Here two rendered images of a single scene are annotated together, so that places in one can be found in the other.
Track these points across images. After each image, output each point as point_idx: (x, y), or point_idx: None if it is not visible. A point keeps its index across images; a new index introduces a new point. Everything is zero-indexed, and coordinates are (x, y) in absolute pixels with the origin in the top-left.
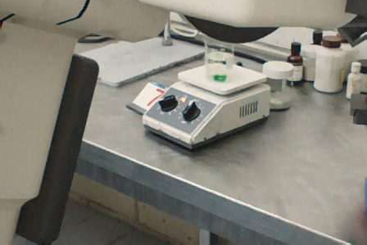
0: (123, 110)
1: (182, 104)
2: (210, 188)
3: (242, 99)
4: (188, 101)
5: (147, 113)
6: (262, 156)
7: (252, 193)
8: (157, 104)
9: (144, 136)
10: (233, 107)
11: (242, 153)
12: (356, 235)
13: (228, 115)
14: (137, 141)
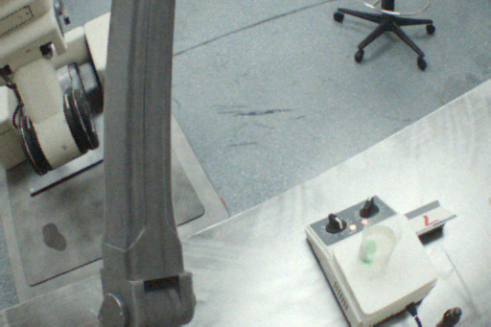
0: (427, 195)
1: (359, 221)
2: (220, 224)
3: (338, 281)
4: (359, 225)
5: (374, 196)
6: (266, 294)
7: (192, 253)
8: (380, 203)
9: (357, 200)
10: (331, 271)
11: (280, 279)
12: (93, 289)
13: (326, 267)
14: (347, 192)
